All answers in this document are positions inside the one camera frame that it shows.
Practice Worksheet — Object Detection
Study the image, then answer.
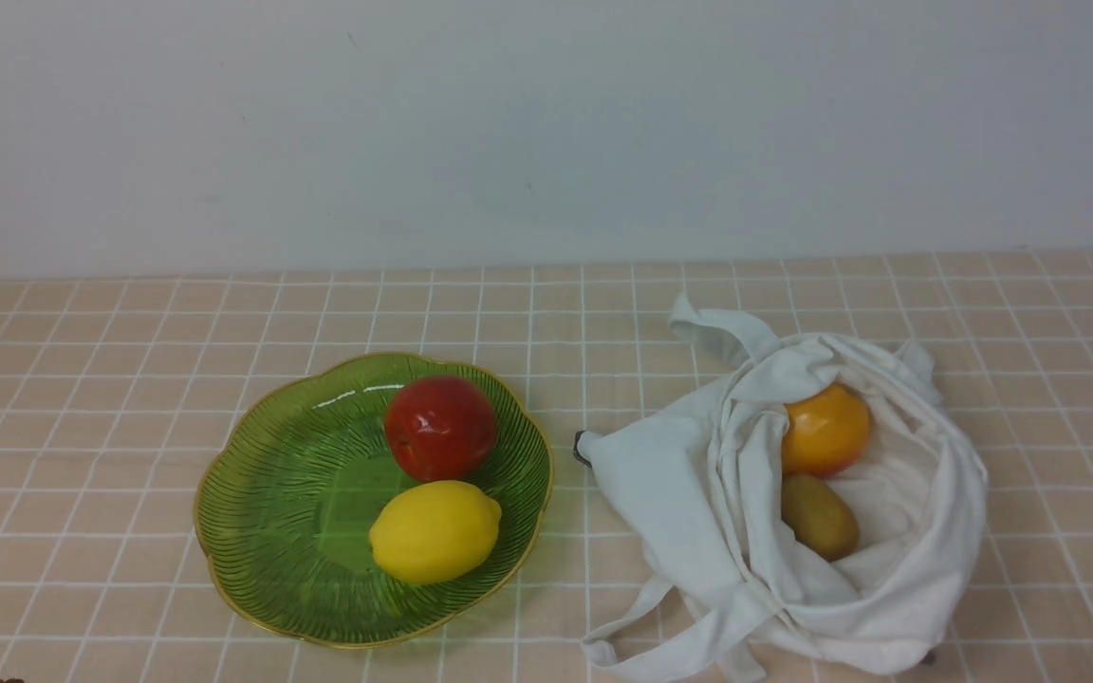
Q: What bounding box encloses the checkered peach tablecloth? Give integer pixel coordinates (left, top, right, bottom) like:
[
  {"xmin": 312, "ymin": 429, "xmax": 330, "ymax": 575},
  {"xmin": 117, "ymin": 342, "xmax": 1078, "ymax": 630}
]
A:
[{"xmin": 0, "ymin": 250, "xmax": 1093, "ymax": 682}]

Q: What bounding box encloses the red apple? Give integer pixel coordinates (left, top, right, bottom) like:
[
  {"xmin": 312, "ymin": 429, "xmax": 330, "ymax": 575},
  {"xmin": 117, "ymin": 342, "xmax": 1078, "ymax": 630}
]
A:
[{"xmin": 383, "ymin": 375, "xmax": 498, "ymax": 483}]

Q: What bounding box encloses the brown kiwi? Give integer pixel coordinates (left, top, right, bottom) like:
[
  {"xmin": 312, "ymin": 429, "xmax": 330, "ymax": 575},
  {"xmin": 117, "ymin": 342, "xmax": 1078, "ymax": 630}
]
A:
[{"xmin": 780, "ymin": 472, "xmax": 860, "ymax": 563}]

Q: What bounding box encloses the yellow lemon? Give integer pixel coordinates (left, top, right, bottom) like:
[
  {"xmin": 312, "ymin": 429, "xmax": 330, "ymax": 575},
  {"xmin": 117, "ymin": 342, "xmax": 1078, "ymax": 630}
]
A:
[{"xmin": 368, "ymin": 480, "xmax": 503, "ymax": 586}]

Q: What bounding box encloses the green glass plate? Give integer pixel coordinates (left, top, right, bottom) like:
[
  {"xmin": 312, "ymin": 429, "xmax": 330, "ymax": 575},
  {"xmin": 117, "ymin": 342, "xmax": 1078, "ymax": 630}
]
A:
[{"xmin": 195, "ymin": 353, "xmax": 555, "ymax": 650}]

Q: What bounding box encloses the orange fruit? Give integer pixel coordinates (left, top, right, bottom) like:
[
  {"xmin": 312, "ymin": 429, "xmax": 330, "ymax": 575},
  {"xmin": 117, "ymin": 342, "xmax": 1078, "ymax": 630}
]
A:
[{"xmin": 781, "ymin": 382, "xmax": 873, "ymax": 476}]

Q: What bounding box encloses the white cloth bag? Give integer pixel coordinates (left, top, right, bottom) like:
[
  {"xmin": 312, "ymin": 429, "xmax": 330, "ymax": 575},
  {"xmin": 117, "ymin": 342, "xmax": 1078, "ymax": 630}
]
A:
[{"xmin": 574, "ymin": 295, "xmax": 989, "ymax": 682}]

